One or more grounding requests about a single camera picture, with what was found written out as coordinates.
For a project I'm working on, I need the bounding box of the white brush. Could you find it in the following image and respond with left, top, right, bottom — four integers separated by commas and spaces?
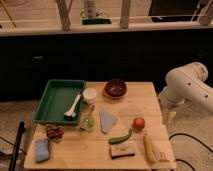
64, 92, 81, 118

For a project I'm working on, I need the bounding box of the blue folded cloth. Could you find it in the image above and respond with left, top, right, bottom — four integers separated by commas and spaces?
35, 138, 50, 163

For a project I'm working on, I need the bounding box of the black cable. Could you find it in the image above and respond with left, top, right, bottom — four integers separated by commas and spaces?
169, 132, 213, 171

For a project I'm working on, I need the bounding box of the black pole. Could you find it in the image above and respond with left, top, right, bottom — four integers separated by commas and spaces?
8, 121, 25, 171

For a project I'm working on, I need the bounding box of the green base stand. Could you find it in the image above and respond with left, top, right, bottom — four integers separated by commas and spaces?
82, 18, 112, 25

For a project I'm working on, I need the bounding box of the green cucumber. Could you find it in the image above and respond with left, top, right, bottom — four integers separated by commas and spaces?
108, 129, 132, 145

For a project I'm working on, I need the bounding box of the wooden table leg right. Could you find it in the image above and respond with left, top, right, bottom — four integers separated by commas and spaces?
120, 0, 131, 29

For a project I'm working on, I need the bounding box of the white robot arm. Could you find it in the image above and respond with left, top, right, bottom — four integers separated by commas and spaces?
158, 62, 213, 125

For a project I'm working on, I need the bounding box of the wooden table leg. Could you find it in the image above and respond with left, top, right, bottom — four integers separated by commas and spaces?
55, 0, 70, 31
120, 0, 131, 29

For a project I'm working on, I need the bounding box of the bunch of red grapes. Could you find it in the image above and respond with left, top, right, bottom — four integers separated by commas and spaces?
46, 124, 64, 139

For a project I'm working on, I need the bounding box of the black box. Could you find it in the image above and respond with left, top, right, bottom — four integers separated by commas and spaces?
149, 0, 199, 22

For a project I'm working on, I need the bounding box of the wooden table leg left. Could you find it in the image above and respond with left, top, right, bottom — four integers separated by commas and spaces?
55, 0, 70, 31

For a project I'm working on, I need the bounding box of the light blue triangular cloth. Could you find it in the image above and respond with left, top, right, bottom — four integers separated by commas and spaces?
100, 111, 117, 134

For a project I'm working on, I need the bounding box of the green plastic tray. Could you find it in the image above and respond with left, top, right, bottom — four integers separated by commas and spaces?
33, 79, 85, 126

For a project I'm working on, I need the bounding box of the red apple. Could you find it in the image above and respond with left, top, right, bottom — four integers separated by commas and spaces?
133, 117, 145, 131

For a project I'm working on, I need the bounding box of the dark red bowl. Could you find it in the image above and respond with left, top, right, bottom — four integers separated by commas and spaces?
104, 79, 127, 98

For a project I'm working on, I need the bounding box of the white paper cup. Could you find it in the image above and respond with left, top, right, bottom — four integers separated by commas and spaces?
83, 88, 97, 104

